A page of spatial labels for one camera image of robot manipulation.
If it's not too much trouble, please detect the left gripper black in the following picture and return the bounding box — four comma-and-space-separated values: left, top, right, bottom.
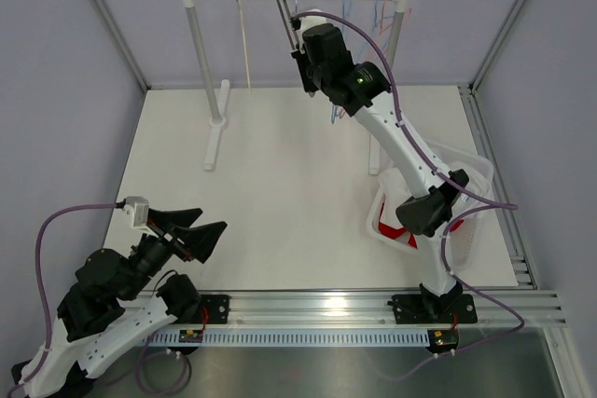
118, 208, 226, 301

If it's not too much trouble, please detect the silver hanger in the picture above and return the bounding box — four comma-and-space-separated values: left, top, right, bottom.
275, 0, 299, 51

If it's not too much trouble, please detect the red t shirt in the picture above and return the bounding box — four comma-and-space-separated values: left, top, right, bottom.
378, 220, 464, 249

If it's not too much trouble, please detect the white t shirt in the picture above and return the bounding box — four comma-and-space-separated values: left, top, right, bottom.
379, 161, 490, 228

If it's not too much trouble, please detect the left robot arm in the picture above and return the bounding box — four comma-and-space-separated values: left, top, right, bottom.
8, 197, 228, 397

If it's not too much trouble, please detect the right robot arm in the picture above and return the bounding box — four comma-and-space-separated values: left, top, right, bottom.
292, 17, 469, 321

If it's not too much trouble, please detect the cream wooden hanger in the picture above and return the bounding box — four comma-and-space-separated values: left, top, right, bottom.
235, 0, 252, 91

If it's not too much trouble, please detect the clothes rack white silver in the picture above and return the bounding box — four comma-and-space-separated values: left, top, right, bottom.
182, 0, 409, 172

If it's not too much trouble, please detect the white plastic basket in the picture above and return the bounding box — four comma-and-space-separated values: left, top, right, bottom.
366, 140, 494, 270

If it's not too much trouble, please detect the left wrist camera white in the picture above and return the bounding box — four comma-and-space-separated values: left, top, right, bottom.
122, 196, 149, 232

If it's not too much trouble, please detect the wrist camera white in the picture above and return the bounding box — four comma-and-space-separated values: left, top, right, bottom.
122, 196, 149, 232
290, 8, 327, 39

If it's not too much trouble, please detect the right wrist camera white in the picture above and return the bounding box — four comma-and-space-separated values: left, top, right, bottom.
290, 8, 327, 39

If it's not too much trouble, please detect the pink wire hanger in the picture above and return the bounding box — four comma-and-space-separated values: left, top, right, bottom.
355, 0, 411, 64

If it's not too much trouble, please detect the white slotted cable duct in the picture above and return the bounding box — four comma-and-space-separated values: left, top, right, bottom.
149, 328, 430, 348

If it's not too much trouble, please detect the aluminium rail frame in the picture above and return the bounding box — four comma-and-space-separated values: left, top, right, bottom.
111, 289, 568, 329

